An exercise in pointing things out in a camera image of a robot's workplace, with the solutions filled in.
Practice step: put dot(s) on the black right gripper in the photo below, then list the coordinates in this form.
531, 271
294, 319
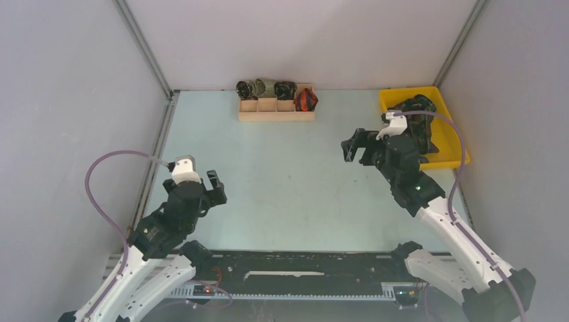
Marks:
349, 146

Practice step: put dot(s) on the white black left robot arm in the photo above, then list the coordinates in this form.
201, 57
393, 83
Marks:
158, 258

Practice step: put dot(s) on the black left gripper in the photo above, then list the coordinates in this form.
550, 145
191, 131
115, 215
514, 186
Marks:
216, 196

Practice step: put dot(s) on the dark patterned rolled tie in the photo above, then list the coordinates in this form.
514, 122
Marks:
245, 90

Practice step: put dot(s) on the wooden compartment box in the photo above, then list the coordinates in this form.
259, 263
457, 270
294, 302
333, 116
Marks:
274, 110

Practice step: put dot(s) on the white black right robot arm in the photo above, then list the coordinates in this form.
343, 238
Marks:
487, 287

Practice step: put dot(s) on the yellow plastic tray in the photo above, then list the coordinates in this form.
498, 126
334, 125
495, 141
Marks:
444, 136

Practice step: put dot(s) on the black green rolled tie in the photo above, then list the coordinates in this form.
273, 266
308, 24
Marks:
285, 90

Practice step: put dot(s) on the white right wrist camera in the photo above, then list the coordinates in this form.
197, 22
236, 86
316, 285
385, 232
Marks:
396, 124

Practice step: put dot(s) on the brown green patterned tie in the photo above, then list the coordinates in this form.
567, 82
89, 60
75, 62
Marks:
419, 126

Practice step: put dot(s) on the aluminium frame rail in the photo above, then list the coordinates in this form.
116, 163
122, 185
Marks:
293, 291

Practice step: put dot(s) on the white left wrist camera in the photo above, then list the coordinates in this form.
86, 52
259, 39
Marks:
185, 170

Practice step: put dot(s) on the olive green rolled tie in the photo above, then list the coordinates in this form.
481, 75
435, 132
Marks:
264, 88

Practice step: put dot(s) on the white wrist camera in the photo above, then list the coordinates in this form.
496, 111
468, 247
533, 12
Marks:
185, 170
396, 124

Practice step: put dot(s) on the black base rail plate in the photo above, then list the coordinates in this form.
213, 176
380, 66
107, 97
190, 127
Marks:
302, 273

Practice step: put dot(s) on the orange navy rolled tie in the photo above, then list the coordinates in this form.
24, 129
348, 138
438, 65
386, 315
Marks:
306, 101

